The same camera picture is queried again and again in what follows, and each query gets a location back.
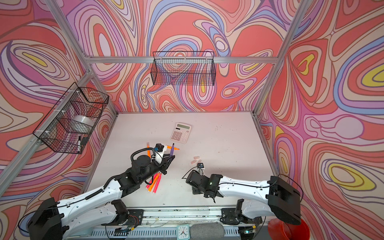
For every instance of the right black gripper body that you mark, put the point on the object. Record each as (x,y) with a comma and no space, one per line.
(191,179)

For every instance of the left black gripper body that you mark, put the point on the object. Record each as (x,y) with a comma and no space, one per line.
(163,165)

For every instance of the purple pen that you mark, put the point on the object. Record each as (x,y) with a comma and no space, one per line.
(172,151)

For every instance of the orange pen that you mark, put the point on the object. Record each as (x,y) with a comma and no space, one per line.
(149,151)
(172,147)
(154,182)

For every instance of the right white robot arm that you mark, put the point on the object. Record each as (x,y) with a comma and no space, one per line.
(274,197)

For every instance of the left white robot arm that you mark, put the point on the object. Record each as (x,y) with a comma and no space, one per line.
(52,217)

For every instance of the pink pen left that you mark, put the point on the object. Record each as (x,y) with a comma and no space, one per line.
(151,181)

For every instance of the pink pen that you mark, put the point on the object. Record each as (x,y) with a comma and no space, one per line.
(157,183)
(151,181)

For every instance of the orange pen in bundle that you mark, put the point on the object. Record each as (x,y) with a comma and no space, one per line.
(154,182)

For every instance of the pink pen right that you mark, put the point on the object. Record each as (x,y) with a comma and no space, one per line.
(157,183)

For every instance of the pink calculator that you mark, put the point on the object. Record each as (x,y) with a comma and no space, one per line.
(181,133)

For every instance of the small white clock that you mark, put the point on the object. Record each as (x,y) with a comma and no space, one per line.
(183,232)

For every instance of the black marker in basket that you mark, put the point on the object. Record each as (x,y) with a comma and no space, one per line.
(79,147)

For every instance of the silver tape roll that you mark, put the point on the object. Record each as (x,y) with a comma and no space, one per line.
(81,124)

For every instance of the red bucket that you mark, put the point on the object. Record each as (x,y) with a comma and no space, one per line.
(278,230)

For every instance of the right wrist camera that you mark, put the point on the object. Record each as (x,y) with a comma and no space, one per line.
(200,166)

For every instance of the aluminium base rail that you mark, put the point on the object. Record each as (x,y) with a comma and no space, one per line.
(161,224)

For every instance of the black wire basket left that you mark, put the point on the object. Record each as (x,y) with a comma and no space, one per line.
(54,130)

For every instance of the black wire basket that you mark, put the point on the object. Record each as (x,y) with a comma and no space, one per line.
(183,68)
(54,130)

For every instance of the black wire basket back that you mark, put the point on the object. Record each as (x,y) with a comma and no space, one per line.
(183,68)

